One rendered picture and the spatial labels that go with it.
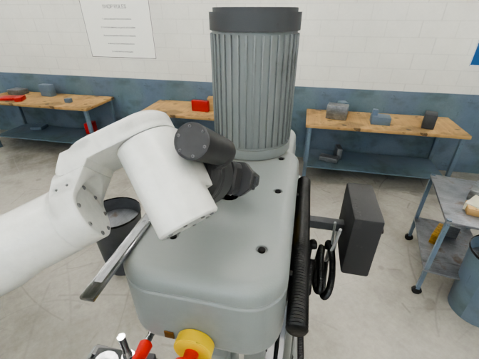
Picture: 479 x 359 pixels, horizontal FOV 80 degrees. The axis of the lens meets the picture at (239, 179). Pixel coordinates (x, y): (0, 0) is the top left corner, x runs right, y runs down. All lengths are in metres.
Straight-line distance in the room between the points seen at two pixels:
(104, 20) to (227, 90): 5.07
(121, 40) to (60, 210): 5.30
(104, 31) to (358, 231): 5.30
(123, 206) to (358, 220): 2.57
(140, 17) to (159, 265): 5.02
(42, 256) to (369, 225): 0.73
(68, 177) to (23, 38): 6.51
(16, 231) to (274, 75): 0.52
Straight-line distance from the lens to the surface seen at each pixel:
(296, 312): 0.49
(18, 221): 0.32
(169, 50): 5.17
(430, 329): 3.01
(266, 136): 0.67
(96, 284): 0.44
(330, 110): 4.33
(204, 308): 0.44
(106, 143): 0.29
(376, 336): 2.78
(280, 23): 0.63
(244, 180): 0.46
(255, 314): 0.43
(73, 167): 0.30
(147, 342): 0.59
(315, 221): 0.94
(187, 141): 0.26
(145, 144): 0.28
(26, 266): 0.33
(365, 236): 0.87
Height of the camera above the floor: 2.20
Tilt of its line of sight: 30 degrees down
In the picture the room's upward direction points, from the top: straight up
